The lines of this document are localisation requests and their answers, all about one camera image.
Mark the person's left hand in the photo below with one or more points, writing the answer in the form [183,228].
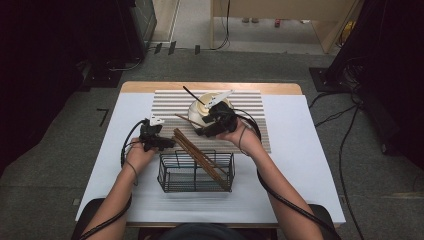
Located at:
[138,156]

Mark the yellow object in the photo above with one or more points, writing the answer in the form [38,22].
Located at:
[348,30]

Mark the light wooden partition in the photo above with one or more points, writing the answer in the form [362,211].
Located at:
[283,8]

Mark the wooden table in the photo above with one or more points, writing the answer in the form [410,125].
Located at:
[213,86]

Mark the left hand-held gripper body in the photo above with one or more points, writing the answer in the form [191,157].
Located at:
[150,133]

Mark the bundle of brown chopsticks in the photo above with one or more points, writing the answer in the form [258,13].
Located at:
[196,155]

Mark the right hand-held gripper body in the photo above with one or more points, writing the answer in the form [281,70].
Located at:
[228,118]

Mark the cream ceramic bowl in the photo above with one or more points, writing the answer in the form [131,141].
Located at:
[204,100]

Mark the black curtain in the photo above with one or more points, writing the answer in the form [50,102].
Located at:
[393,83]
[40,66]

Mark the striped brown placemat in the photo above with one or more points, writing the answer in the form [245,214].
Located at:
[173,103]

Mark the white table cover sheet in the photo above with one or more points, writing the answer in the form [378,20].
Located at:
[293,160]

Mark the person's head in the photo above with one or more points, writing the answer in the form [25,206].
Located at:
[203,233]

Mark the small red object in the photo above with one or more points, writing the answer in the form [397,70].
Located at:
[277,22]

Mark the brown wooden chopstick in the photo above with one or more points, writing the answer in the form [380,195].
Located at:
[188,120]

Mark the black stand base plate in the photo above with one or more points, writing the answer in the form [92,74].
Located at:
[320,81]

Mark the person's right hand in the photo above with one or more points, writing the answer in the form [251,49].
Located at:
[246,140]

